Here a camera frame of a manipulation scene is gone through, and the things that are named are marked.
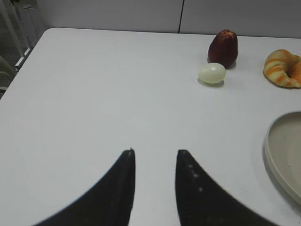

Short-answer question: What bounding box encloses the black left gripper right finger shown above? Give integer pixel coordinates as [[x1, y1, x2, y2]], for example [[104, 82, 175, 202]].
[[175, 150, 273, 226]]

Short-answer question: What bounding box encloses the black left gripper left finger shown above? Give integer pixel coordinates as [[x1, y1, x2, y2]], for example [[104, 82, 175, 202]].
[[38, 149, 136, 226]]

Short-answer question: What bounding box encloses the beige round plate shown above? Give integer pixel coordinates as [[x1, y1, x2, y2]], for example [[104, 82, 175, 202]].
[[264, 111, 301, 204]]

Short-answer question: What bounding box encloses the white egg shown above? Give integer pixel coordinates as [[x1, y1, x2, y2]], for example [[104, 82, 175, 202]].
[[198, 63, 226, 84]]

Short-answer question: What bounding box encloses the dark red wax apple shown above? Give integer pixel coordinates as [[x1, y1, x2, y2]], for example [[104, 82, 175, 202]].
[[207, 29, 238, 68]]

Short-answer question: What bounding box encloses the orange striped croissant bread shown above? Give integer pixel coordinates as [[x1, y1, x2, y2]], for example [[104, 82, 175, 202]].
[[263, 49, 301, 89]]

